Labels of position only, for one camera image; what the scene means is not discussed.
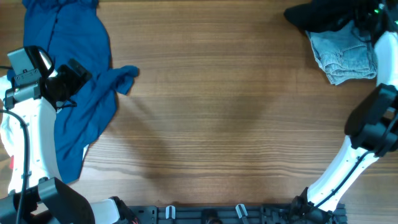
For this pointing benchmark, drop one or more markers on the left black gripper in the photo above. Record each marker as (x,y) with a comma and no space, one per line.
(74,74)

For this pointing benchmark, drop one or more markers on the black shorts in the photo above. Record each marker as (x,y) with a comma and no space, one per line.
(332,15)

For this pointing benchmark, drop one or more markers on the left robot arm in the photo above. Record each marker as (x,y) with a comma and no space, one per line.
(37,193)

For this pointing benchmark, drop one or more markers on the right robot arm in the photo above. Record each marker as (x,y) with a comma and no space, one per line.
(371,128)

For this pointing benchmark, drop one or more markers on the blue garment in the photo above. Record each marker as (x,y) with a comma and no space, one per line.
(71,29)

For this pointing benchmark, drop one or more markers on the white garment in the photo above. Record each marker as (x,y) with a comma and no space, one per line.
(5,127)

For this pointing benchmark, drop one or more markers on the red garment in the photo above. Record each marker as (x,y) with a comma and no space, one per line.
(11,165)

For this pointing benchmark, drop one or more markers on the folded light blue jeans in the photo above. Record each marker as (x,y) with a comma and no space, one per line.
(344,55)

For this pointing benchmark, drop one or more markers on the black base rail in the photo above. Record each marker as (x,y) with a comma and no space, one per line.
(261,214)

